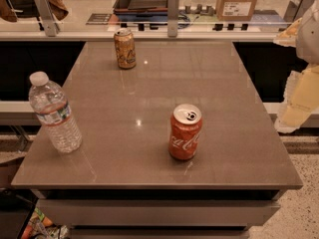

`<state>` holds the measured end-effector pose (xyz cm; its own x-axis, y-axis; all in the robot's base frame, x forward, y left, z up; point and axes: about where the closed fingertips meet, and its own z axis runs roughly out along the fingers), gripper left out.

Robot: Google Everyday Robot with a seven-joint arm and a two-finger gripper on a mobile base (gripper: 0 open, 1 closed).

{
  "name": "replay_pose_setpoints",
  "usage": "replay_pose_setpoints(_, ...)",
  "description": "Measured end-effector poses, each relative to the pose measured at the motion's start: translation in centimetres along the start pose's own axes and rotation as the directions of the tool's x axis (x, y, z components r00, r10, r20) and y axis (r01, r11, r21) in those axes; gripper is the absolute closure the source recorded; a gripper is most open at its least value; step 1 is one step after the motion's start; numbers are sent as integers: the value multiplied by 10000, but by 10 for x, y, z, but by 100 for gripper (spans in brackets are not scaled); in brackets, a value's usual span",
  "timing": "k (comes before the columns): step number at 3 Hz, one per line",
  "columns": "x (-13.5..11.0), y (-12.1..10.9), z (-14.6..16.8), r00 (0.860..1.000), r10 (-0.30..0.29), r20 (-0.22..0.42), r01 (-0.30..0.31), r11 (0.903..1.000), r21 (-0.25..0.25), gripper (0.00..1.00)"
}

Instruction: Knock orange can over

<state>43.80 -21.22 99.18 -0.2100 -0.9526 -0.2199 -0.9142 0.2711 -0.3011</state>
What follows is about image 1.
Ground middle metal glass bracket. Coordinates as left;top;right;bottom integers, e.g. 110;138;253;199
167;0;179;37

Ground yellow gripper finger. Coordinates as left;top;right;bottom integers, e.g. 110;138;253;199
273;18;302;48
274;64;319;133

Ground left metal glass bracket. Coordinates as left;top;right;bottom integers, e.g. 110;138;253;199
34;0;59;37

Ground orange patterned soda can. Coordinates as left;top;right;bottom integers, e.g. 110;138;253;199
114;28;137;69

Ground brown hanging jacket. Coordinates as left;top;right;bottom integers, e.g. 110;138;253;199
0;0;69;22

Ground colourful snack packets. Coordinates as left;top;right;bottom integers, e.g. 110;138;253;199
20;208;70;239

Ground cardboard box with label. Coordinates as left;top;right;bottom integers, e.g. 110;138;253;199
215;0;257;21

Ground red Coca-Cola can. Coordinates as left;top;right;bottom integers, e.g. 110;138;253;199
168;104;202;160

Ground right metal glass bracket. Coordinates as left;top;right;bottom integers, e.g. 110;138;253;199
283;0;316;24

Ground clear plastic water bottle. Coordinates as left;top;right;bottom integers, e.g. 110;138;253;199
29;71;82;153

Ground grey open bin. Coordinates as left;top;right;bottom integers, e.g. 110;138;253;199
114;0;167;13

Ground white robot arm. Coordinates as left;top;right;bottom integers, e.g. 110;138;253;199
273;0;319;133

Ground metal glass bracket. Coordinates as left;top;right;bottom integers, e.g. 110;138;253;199
167;0;179;37
34;0;59;37
283;0;316;24

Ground grey table with drawers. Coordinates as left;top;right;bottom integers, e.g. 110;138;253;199
13;41;302;239

